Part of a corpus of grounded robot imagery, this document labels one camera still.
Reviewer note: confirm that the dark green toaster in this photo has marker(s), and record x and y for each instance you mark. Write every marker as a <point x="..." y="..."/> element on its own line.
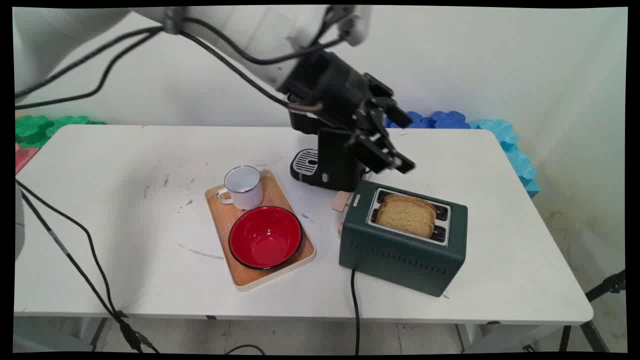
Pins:
<point x="400" y="255"/>

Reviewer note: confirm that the white enamel mug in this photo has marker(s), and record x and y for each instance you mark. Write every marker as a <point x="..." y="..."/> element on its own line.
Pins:
<point x="245" y="189"/>

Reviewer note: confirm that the green foam mat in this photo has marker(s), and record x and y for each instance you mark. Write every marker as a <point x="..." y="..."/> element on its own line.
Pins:
<point x="45" y="127"/>

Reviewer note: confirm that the black tripod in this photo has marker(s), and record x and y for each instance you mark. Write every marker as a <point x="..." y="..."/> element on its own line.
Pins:
<point x="595" y="305"/>

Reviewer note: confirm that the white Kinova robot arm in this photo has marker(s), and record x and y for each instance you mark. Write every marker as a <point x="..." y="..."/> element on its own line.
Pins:
<point x="235" y="25"/>

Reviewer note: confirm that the red enamel bowl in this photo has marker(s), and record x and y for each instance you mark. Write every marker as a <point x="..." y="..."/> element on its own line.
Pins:
<point x="265" y="237"/>

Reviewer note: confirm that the black coffee machine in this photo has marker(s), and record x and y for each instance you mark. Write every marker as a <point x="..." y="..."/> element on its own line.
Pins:
<point x="336" y="160"/>

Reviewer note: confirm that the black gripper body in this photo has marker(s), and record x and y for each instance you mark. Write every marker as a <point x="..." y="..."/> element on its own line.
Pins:
<point x="334" y="87"/>

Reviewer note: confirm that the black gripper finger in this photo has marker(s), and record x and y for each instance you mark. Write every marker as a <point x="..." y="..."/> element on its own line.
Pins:
<point x="397" y="114"/>
<point x="386" y="156"/>

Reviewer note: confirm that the light blue foam mat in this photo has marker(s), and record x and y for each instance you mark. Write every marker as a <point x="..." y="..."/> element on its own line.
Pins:
<point x="517" y="157"/>

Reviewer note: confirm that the toasted bread slice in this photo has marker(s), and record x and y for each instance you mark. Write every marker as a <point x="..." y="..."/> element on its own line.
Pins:
<point x="406" y="220"/>
<point x="417" y="201"/>

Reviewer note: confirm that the wooden serving tray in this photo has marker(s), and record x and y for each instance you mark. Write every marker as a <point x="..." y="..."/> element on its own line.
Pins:
<point x="227" y="225"/>

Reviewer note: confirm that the pink foam mat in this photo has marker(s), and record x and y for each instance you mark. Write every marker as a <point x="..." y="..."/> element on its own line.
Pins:
<point x="22" y="156"/>

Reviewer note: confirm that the dark blue foam mat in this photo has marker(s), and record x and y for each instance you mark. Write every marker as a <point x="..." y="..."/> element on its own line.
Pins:
<point x="440" y="120"/>

